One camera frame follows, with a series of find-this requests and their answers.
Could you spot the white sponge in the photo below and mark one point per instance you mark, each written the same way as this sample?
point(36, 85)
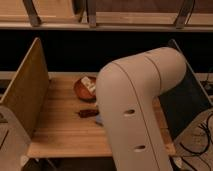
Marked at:
point(89, 84)

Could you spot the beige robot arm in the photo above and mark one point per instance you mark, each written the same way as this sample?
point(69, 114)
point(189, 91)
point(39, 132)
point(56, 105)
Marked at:
point(125, 89)

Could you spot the brown wooden bowl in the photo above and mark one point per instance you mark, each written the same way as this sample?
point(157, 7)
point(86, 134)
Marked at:
point(82, 92)

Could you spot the blue cloth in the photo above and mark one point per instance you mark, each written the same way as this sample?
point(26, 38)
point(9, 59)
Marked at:
point(98, 120)

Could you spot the dark red chili pepper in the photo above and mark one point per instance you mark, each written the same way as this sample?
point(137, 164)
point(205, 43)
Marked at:
point(88, 113)

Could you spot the right dark side panel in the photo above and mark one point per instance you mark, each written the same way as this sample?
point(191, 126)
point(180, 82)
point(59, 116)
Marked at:
point(182, 104)

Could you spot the left wooden side panel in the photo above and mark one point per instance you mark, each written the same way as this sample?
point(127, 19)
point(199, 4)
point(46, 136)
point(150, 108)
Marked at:
point(21, 103)

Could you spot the upper wooden shelf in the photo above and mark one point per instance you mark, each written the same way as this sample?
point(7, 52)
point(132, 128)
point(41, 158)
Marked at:
point(111, 15)

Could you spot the middle metal shelf bracket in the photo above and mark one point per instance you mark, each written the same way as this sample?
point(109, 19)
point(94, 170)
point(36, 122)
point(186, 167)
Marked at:
point(91, 13)

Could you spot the metal shelf bracket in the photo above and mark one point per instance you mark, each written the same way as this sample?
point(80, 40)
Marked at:
point(184, 14)
point(34, 19)
point(91, 13)

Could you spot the left metal shelf bracket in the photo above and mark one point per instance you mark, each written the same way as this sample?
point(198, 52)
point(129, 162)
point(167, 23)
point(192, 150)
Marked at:
point(34, 19)

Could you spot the right metal shelf bracket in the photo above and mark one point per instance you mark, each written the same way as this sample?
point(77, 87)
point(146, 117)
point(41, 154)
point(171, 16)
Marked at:
point(184, 14)

